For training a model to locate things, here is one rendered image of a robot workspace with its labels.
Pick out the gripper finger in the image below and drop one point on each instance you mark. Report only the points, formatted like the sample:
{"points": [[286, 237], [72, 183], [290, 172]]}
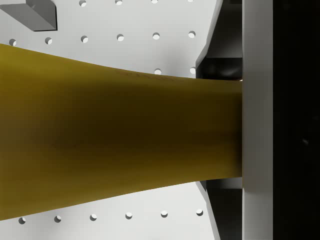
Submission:
{"points": [[226, 207], [225, 50]]}

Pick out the banana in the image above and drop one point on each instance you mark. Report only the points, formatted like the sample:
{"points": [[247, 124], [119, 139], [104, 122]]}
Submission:
{"points": [[120, 135]]}

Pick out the grey cube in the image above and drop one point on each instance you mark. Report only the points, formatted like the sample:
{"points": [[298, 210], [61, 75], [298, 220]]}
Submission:
{"points": [[27, 13]]}

